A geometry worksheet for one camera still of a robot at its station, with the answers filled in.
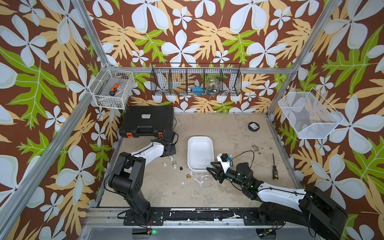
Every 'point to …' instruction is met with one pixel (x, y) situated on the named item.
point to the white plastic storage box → (200, 153)
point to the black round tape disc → (253, 126)
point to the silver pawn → (174, 164)
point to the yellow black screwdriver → (275, 172)
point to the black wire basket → (218, 79)
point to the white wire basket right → (310, 116)
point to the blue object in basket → (198, 90)
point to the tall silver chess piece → (171, 159)
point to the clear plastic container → (213, 84)
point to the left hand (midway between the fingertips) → (170, 148)
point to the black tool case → (146, 121)
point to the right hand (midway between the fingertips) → (208, 166)
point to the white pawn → (164, 164)
